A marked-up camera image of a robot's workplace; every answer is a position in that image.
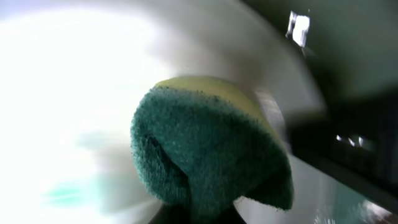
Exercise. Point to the green and yellow sponge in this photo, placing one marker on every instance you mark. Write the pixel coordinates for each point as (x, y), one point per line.
(200, 143)

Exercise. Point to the white plate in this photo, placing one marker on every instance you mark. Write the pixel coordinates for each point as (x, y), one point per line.
(73, 73)

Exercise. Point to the large dark green tray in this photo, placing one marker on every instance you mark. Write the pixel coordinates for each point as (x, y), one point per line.
(351, 51)

